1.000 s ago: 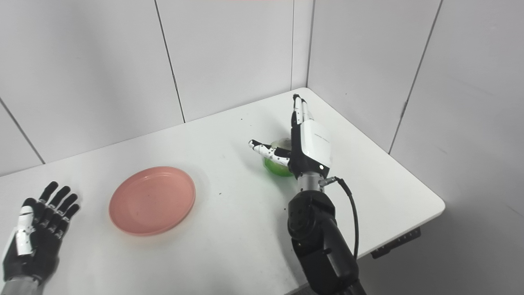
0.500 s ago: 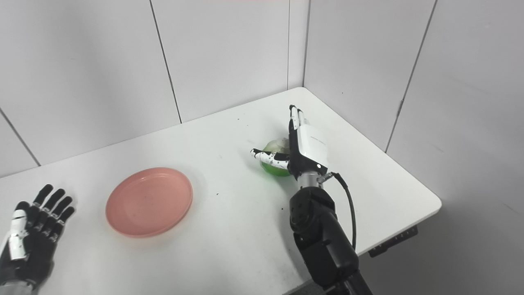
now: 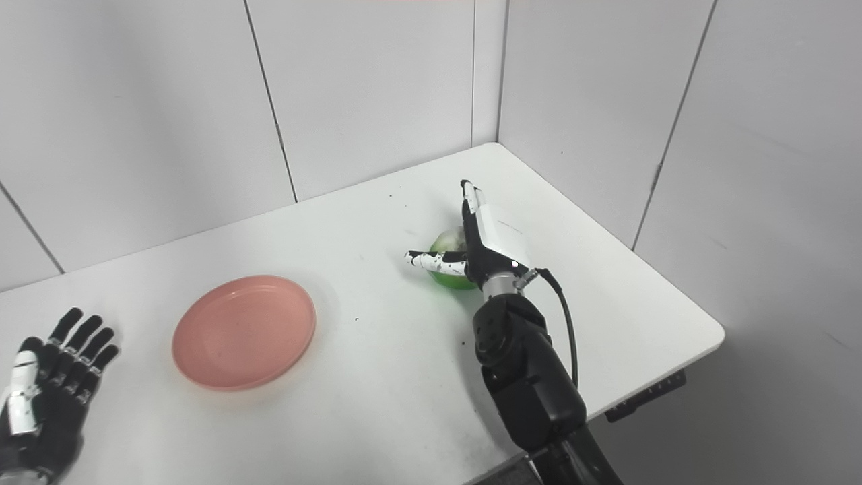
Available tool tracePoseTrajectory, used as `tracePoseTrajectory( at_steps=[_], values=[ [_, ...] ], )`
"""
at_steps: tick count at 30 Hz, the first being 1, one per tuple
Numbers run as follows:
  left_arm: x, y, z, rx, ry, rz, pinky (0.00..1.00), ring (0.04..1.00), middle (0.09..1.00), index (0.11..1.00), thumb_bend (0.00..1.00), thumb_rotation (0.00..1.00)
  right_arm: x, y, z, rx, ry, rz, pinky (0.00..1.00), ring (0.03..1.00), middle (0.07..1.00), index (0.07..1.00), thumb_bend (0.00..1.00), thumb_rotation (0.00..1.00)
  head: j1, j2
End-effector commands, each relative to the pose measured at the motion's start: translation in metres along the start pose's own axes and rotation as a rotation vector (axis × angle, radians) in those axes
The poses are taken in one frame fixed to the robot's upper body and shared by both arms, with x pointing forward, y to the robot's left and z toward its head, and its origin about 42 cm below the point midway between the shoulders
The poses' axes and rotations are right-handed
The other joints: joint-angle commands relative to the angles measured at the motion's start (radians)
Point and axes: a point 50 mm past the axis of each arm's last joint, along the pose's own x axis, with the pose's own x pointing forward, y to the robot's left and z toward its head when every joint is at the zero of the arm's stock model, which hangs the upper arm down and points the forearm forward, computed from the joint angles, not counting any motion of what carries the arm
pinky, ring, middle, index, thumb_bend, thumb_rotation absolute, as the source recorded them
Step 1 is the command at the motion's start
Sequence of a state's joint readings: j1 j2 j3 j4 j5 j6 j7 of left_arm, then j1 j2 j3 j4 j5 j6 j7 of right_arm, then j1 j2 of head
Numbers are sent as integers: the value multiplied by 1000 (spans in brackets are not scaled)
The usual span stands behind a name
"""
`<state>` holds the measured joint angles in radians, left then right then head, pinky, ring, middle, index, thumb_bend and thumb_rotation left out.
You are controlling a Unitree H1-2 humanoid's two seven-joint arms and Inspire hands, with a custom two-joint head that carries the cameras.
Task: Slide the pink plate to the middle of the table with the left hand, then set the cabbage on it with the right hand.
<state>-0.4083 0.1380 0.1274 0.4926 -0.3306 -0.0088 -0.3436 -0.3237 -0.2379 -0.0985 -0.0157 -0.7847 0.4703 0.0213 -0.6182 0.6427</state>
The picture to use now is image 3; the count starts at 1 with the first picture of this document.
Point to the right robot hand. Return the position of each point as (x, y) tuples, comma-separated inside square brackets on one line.
[(491, 242)]

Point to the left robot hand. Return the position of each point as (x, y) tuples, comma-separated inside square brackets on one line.
[(47, 397)]

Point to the green white cabbage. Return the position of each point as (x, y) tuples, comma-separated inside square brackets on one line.
[(450, 273)]

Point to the pink plate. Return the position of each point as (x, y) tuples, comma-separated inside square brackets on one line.
[(244, 332)]

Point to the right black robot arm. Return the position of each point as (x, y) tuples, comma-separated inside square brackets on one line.
[(532, 377)]

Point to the black table frame bracket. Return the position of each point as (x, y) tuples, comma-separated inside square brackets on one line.
[(644, 397)]

